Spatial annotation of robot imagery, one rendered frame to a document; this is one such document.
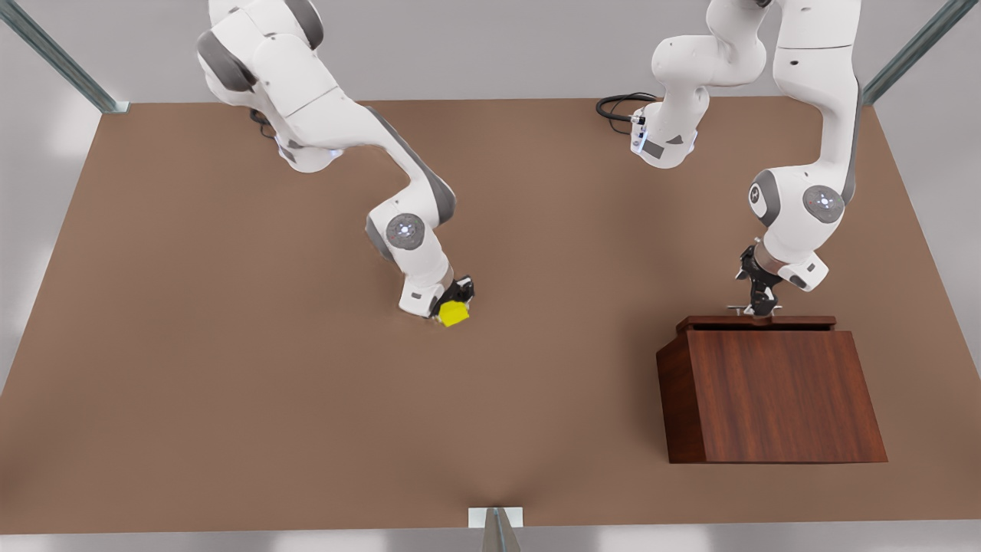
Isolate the wooden drawer with silver handle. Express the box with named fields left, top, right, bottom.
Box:
left=675, top=304, right=838, bottom=334

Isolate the dark wooden drawer cabinet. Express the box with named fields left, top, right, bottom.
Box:
left=656, top=329, right=888, bottom=465

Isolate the silver frame post with foot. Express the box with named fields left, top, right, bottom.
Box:
left=468, top=506, right=524, bottom=552

